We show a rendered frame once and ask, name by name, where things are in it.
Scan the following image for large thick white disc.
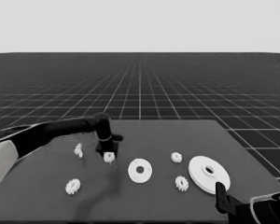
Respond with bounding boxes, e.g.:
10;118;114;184
188;155;231;196

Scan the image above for white round carrier with pins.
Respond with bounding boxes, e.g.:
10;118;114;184
127;158;154;185

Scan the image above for medium white toothed gear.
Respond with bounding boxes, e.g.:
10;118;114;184
175;175;189;192
64;178;82;196

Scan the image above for small white T-shaped piece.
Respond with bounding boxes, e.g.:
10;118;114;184
73;142;84;159

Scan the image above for small white toothed gear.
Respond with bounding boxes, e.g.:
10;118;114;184
171;151;183;164
103;151;116;164

